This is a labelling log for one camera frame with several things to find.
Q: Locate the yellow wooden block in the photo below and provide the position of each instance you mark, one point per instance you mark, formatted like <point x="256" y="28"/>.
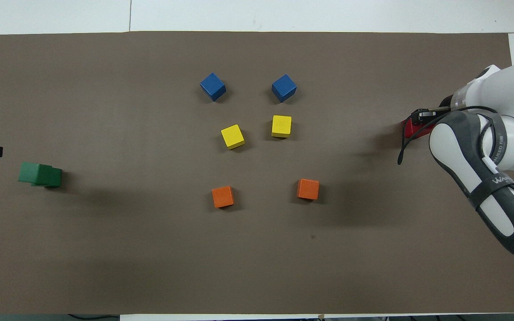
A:
<point x="232" y="136"/>
<point x="281" y="125"/>

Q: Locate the red wooden block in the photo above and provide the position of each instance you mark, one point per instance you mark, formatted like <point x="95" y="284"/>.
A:
<point x="405" y="129"/>
<point x="414" y="127"/>

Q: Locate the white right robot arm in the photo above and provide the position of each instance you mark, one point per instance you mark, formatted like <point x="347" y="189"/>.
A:
<point x="507" y="98"/>

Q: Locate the green wooden block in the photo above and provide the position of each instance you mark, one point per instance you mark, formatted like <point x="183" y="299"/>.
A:
<point x="29" y="172"/>
<point x="56" y="177"/>

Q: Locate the orange wooden block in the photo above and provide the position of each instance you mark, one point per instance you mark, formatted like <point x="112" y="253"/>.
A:
<point x="223" y="196"/>
<point x="308" y="188"/>

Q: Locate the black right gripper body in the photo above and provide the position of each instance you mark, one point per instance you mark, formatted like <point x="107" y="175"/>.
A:
<point x="445" y="104"/>

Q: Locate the brown paper mat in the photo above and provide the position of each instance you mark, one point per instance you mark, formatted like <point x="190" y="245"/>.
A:
<point x="150" y="249"/>

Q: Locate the blue wooden block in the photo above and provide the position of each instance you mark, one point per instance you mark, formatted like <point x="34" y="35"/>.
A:
<point x="213" y="86"/>
<point x="283" y="88"/>

